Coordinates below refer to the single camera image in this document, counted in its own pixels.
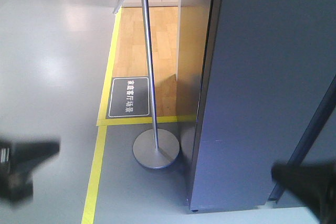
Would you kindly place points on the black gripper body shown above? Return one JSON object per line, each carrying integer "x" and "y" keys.
{"x": 16, "y": 184}

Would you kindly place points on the silver sign stand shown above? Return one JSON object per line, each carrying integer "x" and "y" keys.
{"x": 156, "y": 148}

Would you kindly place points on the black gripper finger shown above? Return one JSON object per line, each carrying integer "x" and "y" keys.
{"x": 28, "y": 155}
{"x": 312, "y": 184}

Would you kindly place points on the dark floor label sign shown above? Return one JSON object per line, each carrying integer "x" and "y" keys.
{"x": 129, "y": 97}

